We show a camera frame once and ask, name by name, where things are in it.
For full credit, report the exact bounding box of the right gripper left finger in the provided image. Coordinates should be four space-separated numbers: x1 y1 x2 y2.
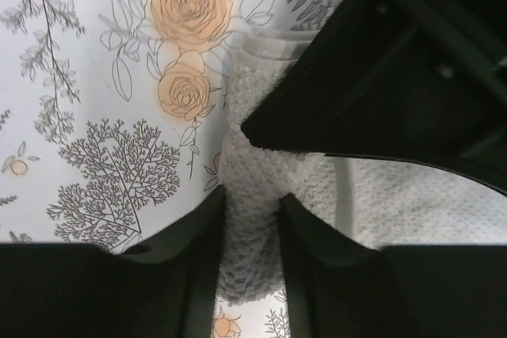
1 187 225 337

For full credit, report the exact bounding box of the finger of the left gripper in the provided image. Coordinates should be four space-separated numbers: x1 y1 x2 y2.
242 0 506 193

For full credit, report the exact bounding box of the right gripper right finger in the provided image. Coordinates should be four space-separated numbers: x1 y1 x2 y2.
277 195 506 337

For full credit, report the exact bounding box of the grey towel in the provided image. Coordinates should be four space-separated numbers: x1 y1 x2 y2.
218 30 506 304

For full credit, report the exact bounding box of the floral table mat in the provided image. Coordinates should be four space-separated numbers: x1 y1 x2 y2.
1 0 340 337

